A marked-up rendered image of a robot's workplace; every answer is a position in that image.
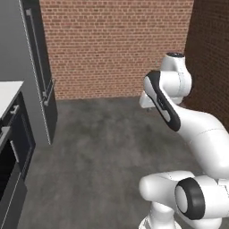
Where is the black oven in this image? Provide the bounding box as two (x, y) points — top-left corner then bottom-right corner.
(0, 124), (29, 229)

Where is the dark grey fridge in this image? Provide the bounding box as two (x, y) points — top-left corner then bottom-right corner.
(0, 0), (59, 146)

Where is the black base cabinet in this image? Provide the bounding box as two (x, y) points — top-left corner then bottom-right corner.
(0, 91), (37, 181)

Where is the short grey fridge drawer handle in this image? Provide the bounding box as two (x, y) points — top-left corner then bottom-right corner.
(42, 78), (56, 106)

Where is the long grey fridge door handle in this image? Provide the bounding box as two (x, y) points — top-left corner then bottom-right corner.
(25, 8), (47, 100)

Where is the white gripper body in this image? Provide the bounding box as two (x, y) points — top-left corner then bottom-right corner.
(139, 90), (157, 109)

